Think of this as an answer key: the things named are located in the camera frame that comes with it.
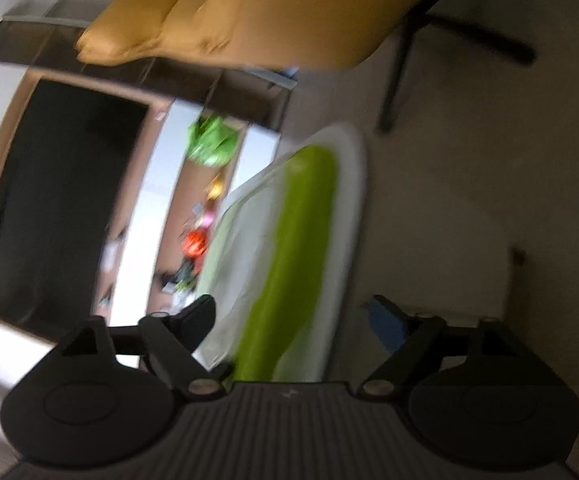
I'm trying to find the orange pumpkin bucket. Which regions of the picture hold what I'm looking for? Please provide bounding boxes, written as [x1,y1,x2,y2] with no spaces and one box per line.
[182,229,208,258]

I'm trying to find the green plastic bag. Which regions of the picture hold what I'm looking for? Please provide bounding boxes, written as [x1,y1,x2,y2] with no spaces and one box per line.
[186,115,243,167]

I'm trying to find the dark glass display cabinet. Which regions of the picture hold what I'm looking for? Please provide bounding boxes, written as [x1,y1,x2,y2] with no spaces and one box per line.
[0,15,295,133]

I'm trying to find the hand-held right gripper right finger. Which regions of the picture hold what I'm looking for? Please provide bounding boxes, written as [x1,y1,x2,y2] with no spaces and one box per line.
[358,295,525,402]

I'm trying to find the green lid with clear window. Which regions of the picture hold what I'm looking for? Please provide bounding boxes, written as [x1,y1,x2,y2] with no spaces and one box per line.
[197,145,343,383]

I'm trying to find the yellow armchair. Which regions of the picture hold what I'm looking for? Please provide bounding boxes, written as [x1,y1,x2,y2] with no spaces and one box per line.
[74,0,537,133]

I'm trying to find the white and wood television cabinet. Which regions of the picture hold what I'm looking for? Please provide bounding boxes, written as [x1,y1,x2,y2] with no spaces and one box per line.
[0,65,283,411]

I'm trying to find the black television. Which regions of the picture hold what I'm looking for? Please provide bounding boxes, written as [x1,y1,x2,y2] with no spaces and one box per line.
[0,77,150,336]

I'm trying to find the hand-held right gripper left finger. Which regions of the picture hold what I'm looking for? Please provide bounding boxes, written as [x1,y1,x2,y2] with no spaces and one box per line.
[54,294,225,402]

